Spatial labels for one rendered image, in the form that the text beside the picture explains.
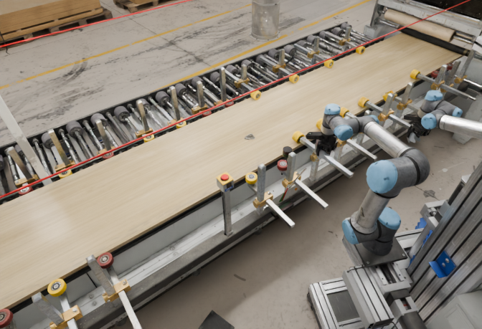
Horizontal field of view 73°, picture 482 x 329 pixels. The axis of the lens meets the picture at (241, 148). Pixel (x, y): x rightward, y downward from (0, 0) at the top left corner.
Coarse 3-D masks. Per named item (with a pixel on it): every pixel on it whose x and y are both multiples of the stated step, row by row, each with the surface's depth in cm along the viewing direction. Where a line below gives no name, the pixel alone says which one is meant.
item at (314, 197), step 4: (284, 172) 229; (296, 180) 223; (296, 184) 223; (300, 184) 220; (300, 188) 221; (304, 188) 218; (304, 192) 219; (308, 192) 215; (312, 192) 215; (312, 196) 213; (316, 196) 213; (316, 200) 211; (320, 200) 210; (320, 204) 209; (324, 204) 208; (324, 208) 207
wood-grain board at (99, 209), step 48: (384, 48) 357; (288, 96) 291; (336, 96) 290; (144, 144) 246; (192, 144) 245; (240, 144) 245; (288, 144) 244; (48, 192) 212; (96, 192) 212; (144, 192) 212; (192, 192) 211; (0, 240) 187; (48, 240) 186; (96, 240) 186; (0, 288) 166
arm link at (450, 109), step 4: (444, 100) 172; (440, 104) 171; (444, 104) 171; (448, 104) 170; (436, 108) 173; (440, 108) 168; (444, 108) 167; (448, 108) 167; (452, 108) 168; (456, 108) 167; (448, 112) 166; (452, 112) 167; (456, 112) 166; (460, 112) 166; (456, 116) 166
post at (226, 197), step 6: (222, 192) 183; (228, 192) 184; (222, 198) 186; (228, 198) 187; (222, 204) 193; (228, 204) 191; (228, 210) 194; (228, 216) 198; (228, 222) 202; (228, 228) 206; (228, 234) 210
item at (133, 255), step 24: (240, 192) 233; (192, 216) 214; (216, 216) 231; (144, 240) 198; (168, 240) 212; (240, 240) 274; (120, 264) 197; (72, 288) 183; (168, 288) 251; (24, 312) 171
